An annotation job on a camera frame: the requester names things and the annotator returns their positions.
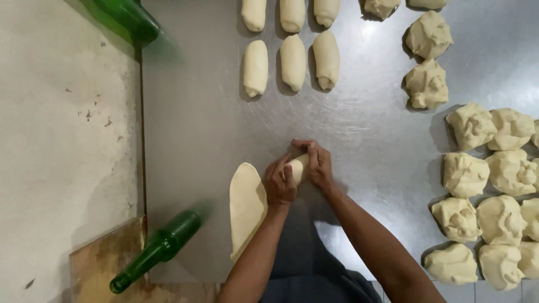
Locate person's left hand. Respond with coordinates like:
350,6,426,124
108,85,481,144
264,152,298,208

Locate half-rolled dough piece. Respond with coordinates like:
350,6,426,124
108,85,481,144
286,153,311,186

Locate person's right hand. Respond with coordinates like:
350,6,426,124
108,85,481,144
291,139,336,192

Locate green glass bottle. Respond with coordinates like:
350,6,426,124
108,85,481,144
90,0,161,45
109,209,203,294

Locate group of rough dough lumps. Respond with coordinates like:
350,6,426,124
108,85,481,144
363,0,539,292

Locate person's dark grey clothing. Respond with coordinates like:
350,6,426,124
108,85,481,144
259,185,384,303

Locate flat oval dough sheet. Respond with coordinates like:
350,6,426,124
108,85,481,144
229,162,269,263

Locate rows of shaped dough loaves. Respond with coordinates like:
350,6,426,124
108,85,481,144
240,0,341,98

